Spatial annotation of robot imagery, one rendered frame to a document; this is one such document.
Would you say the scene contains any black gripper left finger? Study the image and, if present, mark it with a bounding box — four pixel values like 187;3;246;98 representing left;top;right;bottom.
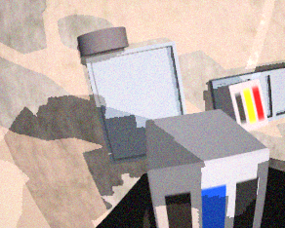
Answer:
95;173;157;228

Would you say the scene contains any beige flat panel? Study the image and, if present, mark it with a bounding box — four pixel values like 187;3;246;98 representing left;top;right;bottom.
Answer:
0;131;50;228

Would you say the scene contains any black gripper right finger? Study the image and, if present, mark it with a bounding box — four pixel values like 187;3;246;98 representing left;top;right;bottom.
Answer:
261;167;285;228

